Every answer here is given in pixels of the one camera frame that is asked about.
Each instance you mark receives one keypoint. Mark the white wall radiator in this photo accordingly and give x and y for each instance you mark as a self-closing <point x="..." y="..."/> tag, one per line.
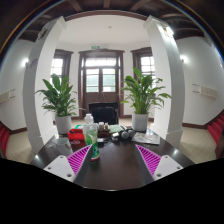
<point x="6" y="96"/>
<point x="205" y="90"/>

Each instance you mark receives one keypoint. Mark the red box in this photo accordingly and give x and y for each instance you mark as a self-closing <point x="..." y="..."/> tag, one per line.
<point x="76" y="134"/>

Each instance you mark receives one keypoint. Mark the brown wooden double door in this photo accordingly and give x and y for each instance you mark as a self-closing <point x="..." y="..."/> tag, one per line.
<point x="101" y="76"/>

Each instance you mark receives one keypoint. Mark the grey round microphone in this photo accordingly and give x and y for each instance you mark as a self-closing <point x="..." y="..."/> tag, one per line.
<point x="124" y="135"/>
<point x="131" y="133"/>

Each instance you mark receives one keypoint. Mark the dark tray with small jars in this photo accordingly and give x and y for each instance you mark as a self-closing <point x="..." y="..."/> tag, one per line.
<point x="103" y="129"/>

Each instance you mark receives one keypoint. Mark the printed paper brochure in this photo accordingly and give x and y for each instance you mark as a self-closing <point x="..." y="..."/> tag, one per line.
<point x="146" y="138"/>

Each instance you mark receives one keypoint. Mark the clear green-labelled drink bottle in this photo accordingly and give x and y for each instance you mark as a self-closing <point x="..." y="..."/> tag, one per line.
<point x="90" y="135"/>

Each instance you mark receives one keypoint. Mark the leafy plant in white pot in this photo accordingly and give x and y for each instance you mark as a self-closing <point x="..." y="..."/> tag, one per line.
<point x="60" y="96"/>
<point x="143" y="91"/>

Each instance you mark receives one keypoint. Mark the green exit sign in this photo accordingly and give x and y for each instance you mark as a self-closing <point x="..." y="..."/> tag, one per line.
<point x="95" y="47"/>

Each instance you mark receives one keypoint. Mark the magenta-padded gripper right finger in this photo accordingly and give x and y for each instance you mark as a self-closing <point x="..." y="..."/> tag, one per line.
<point x="168" y="166"/>

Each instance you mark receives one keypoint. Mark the black office chair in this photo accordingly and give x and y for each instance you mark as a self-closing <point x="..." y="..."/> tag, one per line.
<point x="103" y="112"/>

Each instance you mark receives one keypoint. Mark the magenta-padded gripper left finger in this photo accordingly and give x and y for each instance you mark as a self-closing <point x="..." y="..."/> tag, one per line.
<point x="58" y="166"/>

